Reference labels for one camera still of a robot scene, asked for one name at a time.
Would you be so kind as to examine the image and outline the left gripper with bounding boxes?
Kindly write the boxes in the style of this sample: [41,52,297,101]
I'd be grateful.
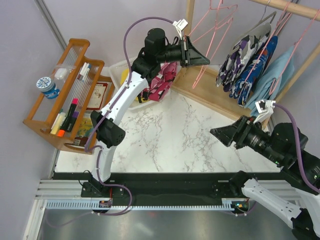
[157,36,210,69]

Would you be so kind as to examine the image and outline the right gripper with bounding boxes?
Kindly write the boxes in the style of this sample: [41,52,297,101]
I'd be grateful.
[209,113,285,164]

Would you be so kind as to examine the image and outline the pink hanger of camouflage trousers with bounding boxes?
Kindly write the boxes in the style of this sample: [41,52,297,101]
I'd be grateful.
[191,0,235,89]

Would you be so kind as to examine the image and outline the pink camouflage trousers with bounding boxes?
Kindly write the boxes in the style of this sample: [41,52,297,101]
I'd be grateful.
[135,62,178,104]

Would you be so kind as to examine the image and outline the pink hanger of yellow trousers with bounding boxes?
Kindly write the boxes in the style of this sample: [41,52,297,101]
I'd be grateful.
[187,0,239,43]

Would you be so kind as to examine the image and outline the yellow trousers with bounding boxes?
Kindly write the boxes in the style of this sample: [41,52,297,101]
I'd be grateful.
[120,68,130,86]

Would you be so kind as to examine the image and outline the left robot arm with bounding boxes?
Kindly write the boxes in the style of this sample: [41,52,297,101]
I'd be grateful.
[90,28,210,197]

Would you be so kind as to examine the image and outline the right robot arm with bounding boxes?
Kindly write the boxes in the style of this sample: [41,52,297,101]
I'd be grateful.
[209,116,320,240]

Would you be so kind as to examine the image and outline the grey purple camouflage trousers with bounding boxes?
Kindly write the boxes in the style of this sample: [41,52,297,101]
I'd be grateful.
[215,23,272,92]

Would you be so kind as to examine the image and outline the blue patterned trousers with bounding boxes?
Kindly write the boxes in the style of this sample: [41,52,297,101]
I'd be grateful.
[233,36,278,107]

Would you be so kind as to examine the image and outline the grey metal hanger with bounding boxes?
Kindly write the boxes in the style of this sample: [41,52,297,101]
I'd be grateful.
[247,0,277,33]

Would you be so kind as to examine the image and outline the pink hanger of light trousers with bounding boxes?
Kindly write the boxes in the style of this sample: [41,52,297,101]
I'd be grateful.
[266,12,318,95]

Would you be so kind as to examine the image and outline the light blue trousers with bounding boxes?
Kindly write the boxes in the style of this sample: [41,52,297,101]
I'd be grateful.
[245,45,295,117]

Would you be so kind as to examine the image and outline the pink hanger of blue trousers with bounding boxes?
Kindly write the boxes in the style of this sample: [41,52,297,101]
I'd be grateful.
[243,0,292,85]

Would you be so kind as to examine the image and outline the wooden clothes rack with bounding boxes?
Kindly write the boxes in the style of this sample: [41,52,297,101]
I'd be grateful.
[172,0,320,120]

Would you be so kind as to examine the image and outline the white plastic basket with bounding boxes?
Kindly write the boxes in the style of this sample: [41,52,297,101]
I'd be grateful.
[108,60,158,112]

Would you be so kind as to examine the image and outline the red bordered card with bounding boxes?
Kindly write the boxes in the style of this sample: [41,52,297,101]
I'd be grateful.
[86,82,109,111]

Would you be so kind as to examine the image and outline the white marker pens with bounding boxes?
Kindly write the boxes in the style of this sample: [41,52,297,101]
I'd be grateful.
[76,62,92,81]

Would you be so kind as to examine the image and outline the pink black highlighter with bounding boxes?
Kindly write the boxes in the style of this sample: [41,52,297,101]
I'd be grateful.
[63,98,78,126]

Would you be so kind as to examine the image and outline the yellow illustrated book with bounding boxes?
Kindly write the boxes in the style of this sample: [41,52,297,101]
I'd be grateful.
[73,112,94,148]

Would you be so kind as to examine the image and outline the white earbuds case in bag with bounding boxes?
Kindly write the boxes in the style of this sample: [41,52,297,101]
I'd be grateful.
[54,68,68,81]

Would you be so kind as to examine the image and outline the purple black highlighter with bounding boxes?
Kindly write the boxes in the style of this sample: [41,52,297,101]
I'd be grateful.
[66,111,79,133]

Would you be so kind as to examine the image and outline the wooden desk organizer shelf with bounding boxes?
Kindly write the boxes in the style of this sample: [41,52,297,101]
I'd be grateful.
[23,38,115,154]

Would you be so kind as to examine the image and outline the pale yellow highlighter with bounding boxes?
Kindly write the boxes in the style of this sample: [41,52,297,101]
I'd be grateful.
[50,112,66,135]

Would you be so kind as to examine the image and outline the blue lidded jar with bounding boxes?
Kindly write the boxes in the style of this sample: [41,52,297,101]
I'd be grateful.
[36,76,60,100]

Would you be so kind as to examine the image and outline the orange highlighter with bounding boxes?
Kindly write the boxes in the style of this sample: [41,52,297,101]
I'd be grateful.
[56,129,66,137]

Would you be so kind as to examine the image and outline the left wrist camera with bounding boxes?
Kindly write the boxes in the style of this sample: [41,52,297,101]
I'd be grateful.
[172,19,188,39]

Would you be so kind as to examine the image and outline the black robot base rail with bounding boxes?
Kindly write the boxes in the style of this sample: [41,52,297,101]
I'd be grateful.
[52,171,291,207]

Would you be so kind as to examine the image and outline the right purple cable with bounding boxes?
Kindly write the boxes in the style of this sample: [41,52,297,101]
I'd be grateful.
[273,103,320,195]

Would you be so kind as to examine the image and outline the white cable duct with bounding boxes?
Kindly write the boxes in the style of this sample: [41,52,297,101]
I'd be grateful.
[45,199,249,211]

